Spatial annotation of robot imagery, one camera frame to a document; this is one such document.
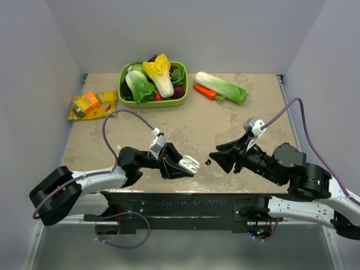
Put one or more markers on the yellow snack bag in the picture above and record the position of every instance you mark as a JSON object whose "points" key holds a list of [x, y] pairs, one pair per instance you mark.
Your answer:
{"points": [[109, 101]]}

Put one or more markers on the green lettuce in basket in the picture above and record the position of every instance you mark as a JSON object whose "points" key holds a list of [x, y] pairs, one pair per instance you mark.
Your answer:
{"points": [[142, 90]]}

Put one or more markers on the napa cabbage on table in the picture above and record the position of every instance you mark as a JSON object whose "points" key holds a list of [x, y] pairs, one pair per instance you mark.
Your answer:
{"points": [[230, 91]]}

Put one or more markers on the orange toy carrot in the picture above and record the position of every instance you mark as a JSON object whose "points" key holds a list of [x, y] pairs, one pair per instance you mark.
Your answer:
{"points": [[212, 95]]}

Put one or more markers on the dark red grapes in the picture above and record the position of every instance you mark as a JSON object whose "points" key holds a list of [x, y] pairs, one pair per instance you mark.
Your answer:
{"points": [[152, 59]]}

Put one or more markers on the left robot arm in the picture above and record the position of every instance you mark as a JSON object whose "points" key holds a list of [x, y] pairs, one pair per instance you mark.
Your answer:
{"points": [[63, 192]]}

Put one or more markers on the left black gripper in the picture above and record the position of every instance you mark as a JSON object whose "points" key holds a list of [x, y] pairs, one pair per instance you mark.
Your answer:
{"points": [[167, 162]]}

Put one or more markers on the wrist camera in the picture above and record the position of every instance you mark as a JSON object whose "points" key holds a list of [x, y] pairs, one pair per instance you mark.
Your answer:
{"points": [[157, 143], [254, 128]]}

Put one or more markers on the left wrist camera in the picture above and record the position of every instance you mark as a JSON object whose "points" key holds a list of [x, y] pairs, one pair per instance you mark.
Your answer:
{"points": [[157, 143]]}

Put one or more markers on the orange juice box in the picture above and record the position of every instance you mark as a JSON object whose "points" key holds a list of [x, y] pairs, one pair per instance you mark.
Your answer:
{"points": [[86, 104]]}

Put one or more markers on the yellow napa cabbage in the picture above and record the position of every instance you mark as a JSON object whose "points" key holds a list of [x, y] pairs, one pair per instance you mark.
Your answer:
{"points": [[158, 72]]}

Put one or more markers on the dark green leafy vegetable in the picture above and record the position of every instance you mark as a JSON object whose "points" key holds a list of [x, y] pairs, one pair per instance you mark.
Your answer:
{"points": [[177, 76]]}

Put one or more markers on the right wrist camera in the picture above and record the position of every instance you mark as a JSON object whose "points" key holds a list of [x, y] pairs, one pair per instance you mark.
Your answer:
{"points": [[254, 128]]}

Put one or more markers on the round green cabbage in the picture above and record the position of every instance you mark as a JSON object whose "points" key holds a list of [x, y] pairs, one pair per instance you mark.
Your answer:
{"points": [[136, 67]]}

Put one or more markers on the green plastic basket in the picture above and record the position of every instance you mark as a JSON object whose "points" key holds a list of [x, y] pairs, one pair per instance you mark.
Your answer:
{"points": [[154, 104]]}

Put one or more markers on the white earbud charging case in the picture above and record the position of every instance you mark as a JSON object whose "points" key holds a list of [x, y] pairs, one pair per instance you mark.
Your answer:
{"points": [[189, 164]]}

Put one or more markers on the purple onion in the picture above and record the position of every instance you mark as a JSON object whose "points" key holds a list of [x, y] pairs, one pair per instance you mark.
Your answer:
{"points": [[179, 92]]}

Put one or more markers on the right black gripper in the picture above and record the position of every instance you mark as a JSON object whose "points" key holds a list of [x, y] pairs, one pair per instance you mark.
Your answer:
{"points": [[229, 152]]}

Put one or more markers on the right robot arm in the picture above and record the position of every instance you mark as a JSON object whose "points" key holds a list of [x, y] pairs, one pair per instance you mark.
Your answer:
{"points": [[314, 194]]}

